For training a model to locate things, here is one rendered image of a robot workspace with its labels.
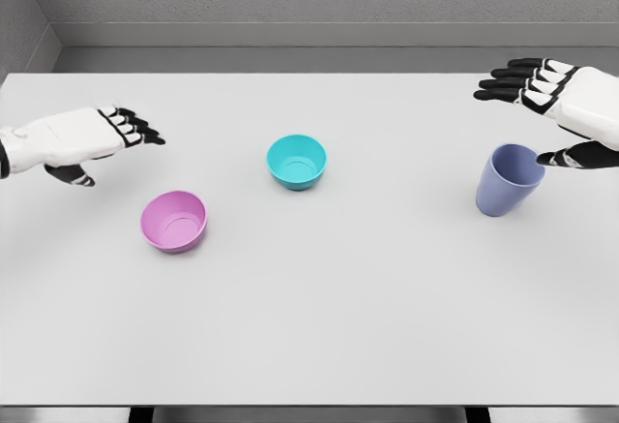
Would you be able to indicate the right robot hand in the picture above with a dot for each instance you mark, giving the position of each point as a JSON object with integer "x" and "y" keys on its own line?
{"x": 587, "y": 103}

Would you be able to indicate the lavender blue cup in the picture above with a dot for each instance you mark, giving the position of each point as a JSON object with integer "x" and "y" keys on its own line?
{"x": 508, "y": 181}

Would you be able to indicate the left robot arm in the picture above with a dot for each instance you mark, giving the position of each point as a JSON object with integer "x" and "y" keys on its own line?
{"x": 17, "y": 147}

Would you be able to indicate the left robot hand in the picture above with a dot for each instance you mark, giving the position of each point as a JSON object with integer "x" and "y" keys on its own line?
{"x": 77, "y": 135}

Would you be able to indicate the pink bowl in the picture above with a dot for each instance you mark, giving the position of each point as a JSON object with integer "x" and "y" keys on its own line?
{"x": 174, "y": 222}

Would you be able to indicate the teal bowl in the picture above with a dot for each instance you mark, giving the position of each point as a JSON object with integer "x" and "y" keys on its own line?
{"x": 296, "y": 161}

